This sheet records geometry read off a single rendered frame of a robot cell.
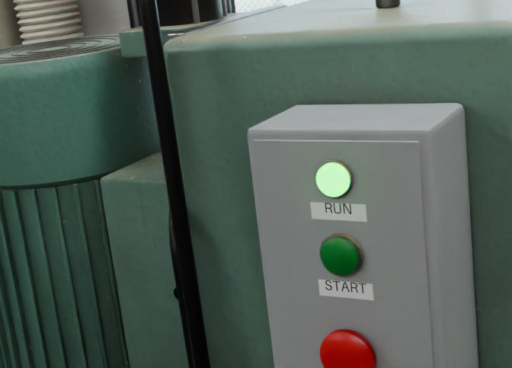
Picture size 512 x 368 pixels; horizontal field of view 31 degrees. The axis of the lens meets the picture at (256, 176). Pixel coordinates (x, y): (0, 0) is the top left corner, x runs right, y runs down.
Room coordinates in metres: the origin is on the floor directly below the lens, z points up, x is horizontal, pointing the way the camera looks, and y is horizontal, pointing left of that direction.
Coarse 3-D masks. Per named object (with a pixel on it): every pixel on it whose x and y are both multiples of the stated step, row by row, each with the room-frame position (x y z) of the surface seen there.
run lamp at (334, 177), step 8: (328, 160) 0.44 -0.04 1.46; (336, 160) 0.43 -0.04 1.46; (320, 168) 0.44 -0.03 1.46; (328, 168) 0.43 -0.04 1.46; (336, 168) 0.43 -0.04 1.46; (344, 168) 0.43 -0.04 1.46; (320, 176) 0.43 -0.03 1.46; (328, 176) 0.43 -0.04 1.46; (336, 176) 0.43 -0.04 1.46; (344, 176) 0.43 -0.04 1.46; (352, 176) 0.43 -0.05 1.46; (320, 184) 0.43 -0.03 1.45; (328, 184) 0.43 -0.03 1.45; (336, 184) 0.43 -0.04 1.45; (344, 184) 0.43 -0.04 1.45; (352, 184) 0.43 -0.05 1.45; (328, 192) 0.43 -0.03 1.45; (336, 192) 0.43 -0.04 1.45; (344, 192) 0.43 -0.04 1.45
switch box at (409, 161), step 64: (256, 128) 0.46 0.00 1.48; (320, 128) 0.44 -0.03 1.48; (384, 128) 0.43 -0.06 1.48; (448, 128) 0.44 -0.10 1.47; (256, 192) 0.46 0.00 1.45; (320, 192) 0.44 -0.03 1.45; (384, 192) 0.42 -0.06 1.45; (448, 192) 0.43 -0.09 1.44; (384, 256) 0.43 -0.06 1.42; (448, 256) 0.43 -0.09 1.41; (320, 320) 0.44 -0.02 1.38; (384, 320) 0.43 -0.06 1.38; (448, 320) 0.42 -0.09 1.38
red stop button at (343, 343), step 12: (336, 336) 0.43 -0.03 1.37; (348, 336) 0.43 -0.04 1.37; (360, 336) 0.43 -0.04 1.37; (324, 348) 0.43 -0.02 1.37; (336, 348) 0.43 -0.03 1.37; (348, 348) 0.43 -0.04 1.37; (360, 348) 0.42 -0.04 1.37; (372, 348) 0.43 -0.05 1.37; (324, 360) 0.43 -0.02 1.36; (336, 360) 0.43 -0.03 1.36; (348, 360) 0.43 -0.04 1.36; (360, 360) 0.42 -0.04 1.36; (372, 360) 0.42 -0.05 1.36
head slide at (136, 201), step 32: (160, 160) 0.67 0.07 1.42; (128, 192) 0.63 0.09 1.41; (160, 192) 0.61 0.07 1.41; (128, 224) 0.63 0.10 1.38; (160, 224) 0.62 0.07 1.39; (128, 256) 0.63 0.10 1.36; (160, 256) 0.62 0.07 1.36; (128, 288) 0.64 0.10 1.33; (160, 288) 0.62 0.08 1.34; (128, 320) 0.64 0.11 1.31; (160, 320) 0.62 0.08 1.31; (128, 352) 0.64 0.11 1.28; (160, 352) 0.63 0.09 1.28
